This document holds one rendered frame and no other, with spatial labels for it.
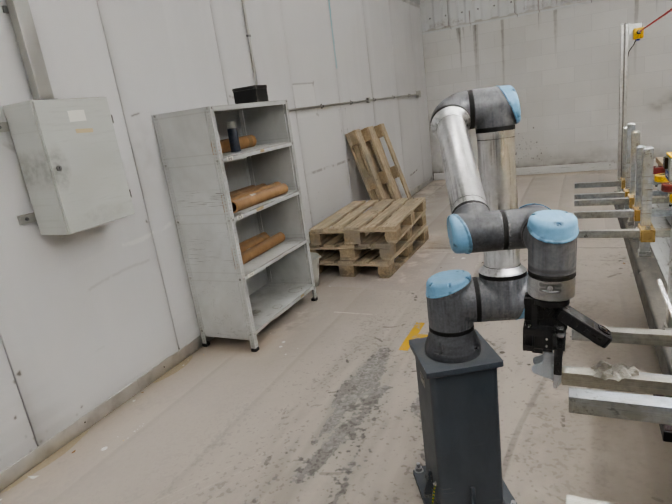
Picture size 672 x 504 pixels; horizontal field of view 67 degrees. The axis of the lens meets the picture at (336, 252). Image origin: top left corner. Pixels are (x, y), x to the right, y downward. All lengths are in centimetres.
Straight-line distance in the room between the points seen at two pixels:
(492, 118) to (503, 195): 23
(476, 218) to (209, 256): 239
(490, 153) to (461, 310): 50
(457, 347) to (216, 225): 191
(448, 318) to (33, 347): 198
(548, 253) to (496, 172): 62
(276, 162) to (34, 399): 221
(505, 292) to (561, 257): 65
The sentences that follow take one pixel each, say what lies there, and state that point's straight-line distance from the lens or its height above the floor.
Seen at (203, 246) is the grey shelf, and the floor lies 72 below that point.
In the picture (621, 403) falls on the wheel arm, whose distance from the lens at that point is 93.
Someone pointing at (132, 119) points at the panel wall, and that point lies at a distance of 327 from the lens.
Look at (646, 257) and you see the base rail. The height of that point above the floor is 70.
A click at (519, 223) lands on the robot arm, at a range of 116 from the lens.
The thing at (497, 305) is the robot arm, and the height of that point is 79.
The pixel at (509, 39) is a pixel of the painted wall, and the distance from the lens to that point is 888.
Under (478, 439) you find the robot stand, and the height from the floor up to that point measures 31.
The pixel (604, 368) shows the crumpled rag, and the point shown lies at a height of 87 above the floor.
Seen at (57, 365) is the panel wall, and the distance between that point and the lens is 294.
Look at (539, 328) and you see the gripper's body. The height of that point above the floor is 97.
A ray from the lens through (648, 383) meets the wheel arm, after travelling 120.
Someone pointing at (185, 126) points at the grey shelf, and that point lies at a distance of 321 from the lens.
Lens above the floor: 145
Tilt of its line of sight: 16 degrees down
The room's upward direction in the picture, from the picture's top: 8 degrees counter-clockwise
